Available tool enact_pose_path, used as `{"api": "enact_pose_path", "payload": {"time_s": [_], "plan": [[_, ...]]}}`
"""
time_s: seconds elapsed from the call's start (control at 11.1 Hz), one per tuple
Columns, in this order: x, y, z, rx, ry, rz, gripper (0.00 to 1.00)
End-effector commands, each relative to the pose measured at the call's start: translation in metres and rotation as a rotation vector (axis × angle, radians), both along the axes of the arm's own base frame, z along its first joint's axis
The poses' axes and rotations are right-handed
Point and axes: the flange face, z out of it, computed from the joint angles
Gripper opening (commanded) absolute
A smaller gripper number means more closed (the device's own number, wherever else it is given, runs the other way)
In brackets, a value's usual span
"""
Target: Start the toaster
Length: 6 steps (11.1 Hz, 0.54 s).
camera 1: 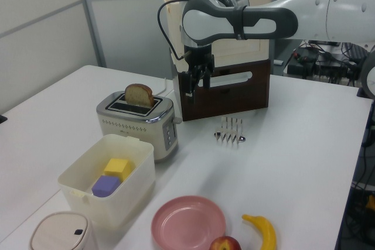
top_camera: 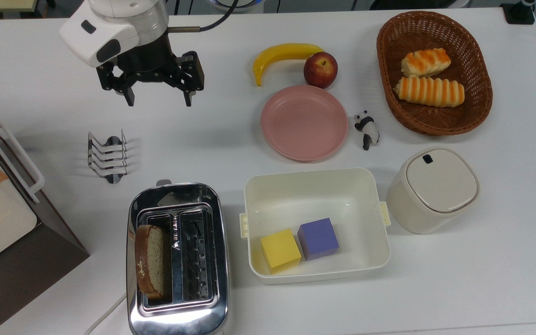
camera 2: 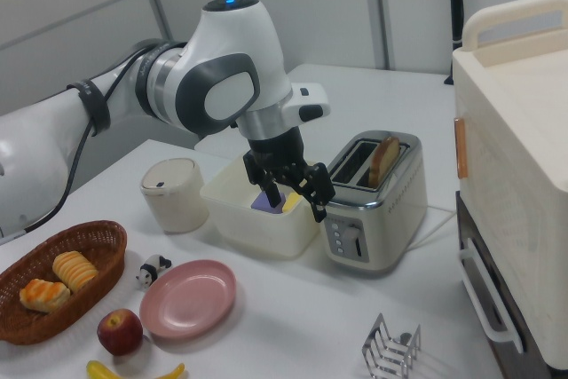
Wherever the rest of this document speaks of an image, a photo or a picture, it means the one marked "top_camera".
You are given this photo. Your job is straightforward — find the purple cube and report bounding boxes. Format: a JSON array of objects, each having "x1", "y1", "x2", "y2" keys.
[{"x1": 297, "y1": 217, "x2": 340, "y2": 261}]

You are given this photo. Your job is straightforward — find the long striped bread roll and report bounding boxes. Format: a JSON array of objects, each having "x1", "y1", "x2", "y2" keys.
[{"x1": 394, "y1": 76, "x2": 465, "y2": 108}]

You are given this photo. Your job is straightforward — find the short striped bread roll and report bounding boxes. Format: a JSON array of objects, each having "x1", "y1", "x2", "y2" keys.
[{"x1": 401, "y1": 48, "x2": 451, "y2": 78}]

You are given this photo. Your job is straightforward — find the yellow banana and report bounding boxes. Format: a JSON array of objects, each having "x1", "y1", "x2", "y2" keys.
[{"x1": 253, "y1": 43, "x2": 325, "y2": 87}]

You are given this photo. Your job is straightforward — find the brown wicker basket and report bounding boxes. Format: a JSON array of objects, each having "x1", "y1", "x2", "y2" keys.
[{"x1": 376, "y1": 11, "x2": 493, "y2": 136}]

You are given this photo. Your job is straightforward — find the yellow cube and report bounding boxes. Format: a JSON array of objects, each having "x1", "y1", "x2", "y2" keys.
[{"x1": 261, "y1": 228, "x2": 302, "y2": 275}]

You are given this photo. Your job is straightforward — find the white plastic bin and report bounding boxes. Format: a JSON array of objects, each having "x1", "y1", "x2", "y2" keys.
[{"x1": 240, "y1": 167, "x2": 391, "y2": 285}]

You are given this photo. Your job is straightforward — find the cream lidded trash can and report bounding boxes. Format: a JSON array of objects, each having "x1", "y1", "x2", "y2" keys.
[{"x1": 386, "y1": 147, "x2": 480, "y2": 235}]

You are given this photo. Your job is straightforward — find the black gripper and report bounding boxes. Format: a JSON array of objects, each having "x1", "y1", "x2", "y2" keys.
[{"x1": 96, "y1": 33, "x2": 205, "y2": 107}]

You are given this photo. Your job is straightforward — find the white toaster power cord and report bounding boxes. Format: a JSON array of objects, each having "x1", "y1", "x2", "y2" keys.
[{"x1": 84, "y1": 292, "x2": 127, "y2": 335}]

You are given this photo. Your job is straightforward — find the red apple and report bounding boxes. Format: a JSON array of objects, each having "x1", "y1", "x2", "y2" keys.
[{"x1": 303, "y1": 52, "x2": 338, "y2": 89}]

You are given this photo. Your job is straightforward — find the metal toast rack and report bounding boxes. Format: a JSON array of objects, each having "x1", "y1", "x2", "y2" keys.
[{"x1": 87, "y1": 130, "x2": 128, "y2": 184}]

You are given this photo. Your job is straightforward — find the black camera stand base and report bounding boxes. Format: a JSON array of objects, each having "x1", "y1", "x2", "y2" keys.
[{"x1": 501, "y1": 0, "x2": 536, "y2": 25}]

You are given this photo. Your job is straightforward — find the chrome two-slot toaster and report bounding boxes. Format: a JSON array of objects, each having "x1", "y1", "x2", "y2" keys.
[{"x1": 126, "y1": 182, "x2": 231, "y2": 335}]

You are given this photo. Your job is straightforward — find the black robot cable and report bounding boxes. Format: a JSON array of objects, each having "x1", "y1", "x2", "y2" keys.
[{"x1": 167, "y1": 0, "x2": 241, "y2": 33}]

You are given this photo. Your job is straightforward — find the brown bread slice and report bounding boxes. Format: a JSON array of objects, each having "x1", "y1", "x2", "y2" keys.
[{"x1": 134, "y1": 225, "x2": 173, "y2": 300}]

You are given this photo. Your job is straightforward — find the pink plate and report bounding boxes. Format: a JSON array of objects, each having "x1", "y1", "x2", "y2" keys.
[{"x1": 261, "y1": 85, "x2": 348, "y2": 162}]

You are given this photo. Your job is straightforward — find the brown oven with white handle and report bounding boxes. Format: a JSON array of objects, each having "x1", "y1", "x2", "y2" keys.
[{"x1": 0, "y1": 109, "x2": 90, "y2": 335}]

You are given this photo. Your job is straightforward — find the panda figurine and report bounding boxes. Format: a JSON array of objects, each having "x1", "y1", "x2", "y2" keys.
[{"x1": 354, "y1": 110, "x2": 380, "y2": 151}]

